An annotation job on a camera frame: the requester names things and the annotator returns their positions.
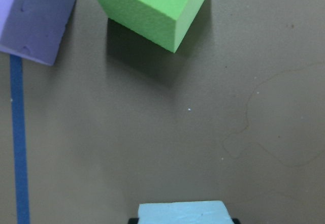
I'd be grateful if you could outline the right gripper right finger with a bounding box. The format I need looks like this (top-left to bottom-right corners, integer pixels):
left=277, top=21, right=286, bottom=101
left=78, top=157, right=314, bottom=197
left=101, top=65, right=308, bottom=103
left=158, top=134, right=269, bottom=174
left=232, top=218, right=240, bottom=224

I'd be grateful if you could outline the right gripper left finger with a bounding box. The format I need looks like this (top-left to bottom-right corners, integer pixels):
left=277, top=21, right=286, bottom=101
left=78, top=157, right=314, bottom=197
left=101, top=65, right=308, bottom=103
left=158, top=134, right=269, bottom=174
left=128, top=217, right=139, bottom=224

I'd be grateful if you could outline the light blue foam block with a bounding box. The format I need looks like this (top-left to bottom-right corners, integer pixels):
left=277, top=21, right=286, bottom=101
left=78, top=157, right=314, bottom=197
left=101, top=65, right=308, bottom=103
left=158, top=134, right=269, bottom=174
left=138, top=201, right=233, bottom=223

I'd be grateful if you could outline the green foam block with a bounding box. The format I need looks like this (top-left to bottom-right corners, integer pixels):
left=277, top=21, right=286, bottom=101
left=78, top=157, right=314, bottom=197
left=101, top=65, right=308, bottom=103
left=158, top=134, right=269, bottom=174
left=97, top=0, right=205, bottom=53

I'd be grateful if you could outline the far purple foam block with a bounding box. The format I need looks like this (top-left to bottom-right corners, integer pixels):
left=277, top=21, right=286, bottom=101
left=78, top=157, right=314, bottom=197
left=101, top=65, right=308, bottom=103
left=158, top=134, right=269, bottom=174
left=1, top=0, right=76, bottom=66

